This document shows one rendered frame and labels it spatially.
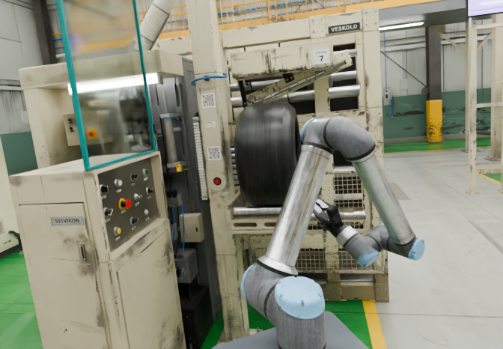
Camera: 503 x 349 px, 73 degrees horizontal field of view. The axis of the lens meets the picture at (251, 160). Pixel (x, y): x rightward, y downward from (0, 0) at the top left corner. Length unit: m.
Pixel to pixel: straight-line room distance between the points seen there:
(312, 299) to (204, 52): 1.34
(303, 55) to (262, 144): 0.67
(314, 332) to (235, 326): 1.20
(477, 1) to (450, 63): 6.36
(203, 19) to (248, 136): 0.68
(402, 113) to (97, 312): 10.46
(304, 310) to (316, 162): 0.49
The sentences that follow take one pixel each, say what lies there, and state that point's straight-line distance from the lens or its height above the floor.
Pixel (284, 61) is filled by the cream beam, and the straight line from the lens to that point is 2.08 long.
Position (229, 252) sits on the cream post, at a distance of 2.05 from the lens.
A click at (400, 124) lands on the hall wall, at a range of 11.31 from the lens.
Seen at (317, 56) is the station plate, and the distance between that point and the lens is 2.07.
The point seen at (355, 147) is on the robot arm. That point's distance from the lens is 1.19.
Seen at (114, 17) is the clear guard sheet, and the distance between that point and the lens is 1.77.
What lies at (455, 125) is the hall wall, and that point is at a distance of 11.73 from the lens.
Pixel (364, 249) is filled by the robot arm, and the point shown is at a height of 0.83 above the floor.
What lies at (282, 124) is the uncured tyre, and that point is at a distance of 1.67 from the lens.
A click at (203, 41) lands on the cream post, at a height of 1.82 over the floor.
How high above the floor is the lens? 1.44
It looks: 9 degrees down
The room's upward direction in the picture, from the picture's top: 5 degrees counter-clockwise
